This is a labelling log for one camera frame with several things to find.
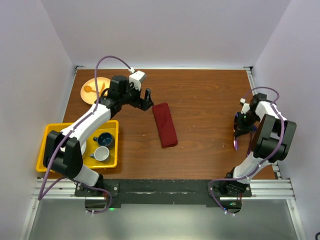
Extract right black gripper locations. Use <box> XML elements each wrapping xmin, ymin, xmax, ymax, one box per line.
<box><xmin>234</xmin><ymin>111</ymin><xmax>260</xmax><ymax>137</ymax></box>

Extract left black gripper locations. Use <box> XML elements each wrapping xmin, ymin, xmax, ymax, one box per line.
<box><xmin>119</xmin><ymin>79</ymin><xmax>153</xmax><ymax>111</ymax></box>

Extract dark red cloth napkin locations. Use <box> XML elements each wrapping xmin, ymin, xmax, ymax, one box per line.
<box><xmin>152</xmin><ymin>102</ymin><xmax>178</xmax><ymax>148</ymax></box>

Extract purple iridescent utensil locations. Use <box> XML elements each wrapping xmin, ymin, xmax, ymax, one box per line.
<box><xmin>246</xmin><ymin>125</ymin><xmax>257</xmax><ymax>157</ymax></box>

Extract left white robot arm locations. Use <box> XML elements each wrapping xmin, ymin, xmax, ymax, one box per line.
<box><xmin>43</xmin><ymin>71</ymin><xmax>154</xmax><ymax>196</ymax></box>

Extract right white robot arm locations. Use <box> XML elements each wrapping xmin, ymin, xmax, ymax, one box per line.
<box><xmin>219</xmin><ymin>93</ymin><xmax>297</xmax><ymax>197</ymax></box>

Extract orange plastic fork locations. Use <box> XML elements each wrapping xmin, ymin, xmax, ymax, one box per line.
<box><xmin>100</xmin><ymin>82</ymin><xmax>105</xmax><ymax>92</ymax></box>

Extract orange round plate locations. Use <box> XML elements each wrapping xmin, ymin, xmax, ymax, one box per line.
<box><xmin>80</xmin><ymin>77</ymin><xmax>111</xmax><ymax>105</ymax></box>

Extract orange plastic spoon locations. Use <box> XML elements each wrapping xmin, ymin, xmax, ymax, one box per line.
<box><xmin>83</xmin><ymin>85</ymin><xmax>96</xmax><ymax>93</ymax></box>

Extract dark blue mug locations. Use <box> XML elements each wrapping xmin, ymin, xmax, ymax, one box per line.
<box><xmin>93</xmin><ymin>132</ymin><xmax>115</xmax><ymax>148</ymax></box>

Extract yellow plastic bin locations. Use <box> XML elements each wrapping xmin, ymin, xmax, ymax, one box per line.
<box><xmin>35</xmin><ymin>120</ymin><xmax>119</xmax><ymax>173</ymax></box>

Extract grey white mug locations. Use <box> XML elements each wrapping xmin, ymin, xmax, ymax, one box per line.
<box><xmin>90</xmin><ymin>146</ymin><xmax>110</xmax><ymax>162</ymax></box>

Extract white paper plate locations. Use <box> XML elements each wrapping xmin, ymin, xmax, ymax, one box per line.
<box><xmin>80</xmin><ymin>141</ymin><xmax>87</xmax><ymax>157</ymax></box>

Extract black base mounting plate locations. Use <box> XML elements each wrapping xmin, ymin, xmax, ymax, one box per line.
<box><xmin>74</xmin><ymin>178</ymin><xmax>252</xmax><ymax>209</ymax></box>

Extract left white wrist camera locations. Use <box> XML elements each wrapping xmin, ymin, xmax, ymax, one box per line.
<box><xmin>128</xmin><ymin>68</ymin><xmax>147</xmax><ymax>90</ymax></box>

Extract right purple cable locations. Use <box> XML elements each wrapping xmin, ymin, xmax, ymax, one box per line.
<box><xmin>208</xmin><ymin>86</ymin><xmax>286</xmax><ymax>215</ymax></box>

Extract purple cable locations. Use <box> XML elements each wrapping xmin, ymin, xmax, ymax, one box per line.
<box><xmin>37</xmin><ymin>55</ymin><xmax>135</xmax><ymax>215</ymax></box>
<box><xmin>208</xmin><ymin>86</ymin><xmax>286</xmax><ymax>215</ymax></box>

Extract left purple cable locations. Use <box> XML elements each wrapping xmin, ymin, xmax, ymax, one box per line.
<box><xmin>37</xmin><ymin>55</ymin><xmax>135</xmax><ymax>215</ymax></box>

